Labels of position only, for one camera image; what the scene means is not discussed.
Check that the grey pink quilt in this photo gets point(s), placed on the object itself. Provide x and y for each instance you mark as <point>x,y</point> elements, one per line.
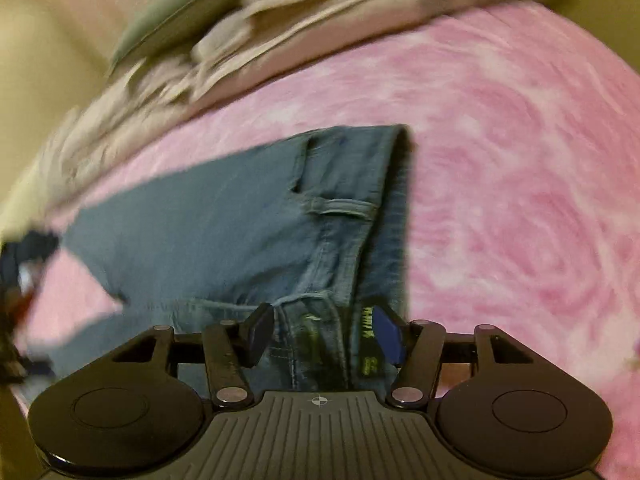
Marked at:
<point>310,55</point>

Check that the pink floral bed blanket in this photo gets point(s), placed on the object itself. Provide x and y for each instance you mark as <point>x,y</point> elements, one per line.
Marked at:
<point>500,160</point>

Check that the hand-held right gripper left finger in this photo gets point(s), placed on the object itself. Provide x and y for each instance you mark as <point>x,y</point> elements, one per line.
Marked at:
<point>260,335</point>

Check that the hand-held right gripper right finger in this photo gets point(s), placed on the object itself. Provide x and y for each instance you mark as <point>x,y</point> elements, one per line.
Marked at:
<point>387,335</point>

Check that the red garment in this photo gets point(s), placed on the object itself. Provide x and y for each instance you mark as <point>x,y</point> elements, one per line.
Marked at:
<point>22,307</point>

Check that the blue denim jeans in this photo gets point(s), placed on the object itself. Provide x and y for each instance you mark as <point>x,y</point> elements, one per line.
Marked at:
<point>225,220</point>

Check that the green pillow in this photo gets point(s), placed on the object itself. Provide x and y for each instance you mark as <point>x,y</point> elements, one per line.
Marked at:
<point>175,10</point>

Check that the dark navy garment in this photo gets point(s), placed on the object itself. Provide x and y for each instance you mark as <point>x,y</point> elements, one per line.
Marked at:
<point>30,255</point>

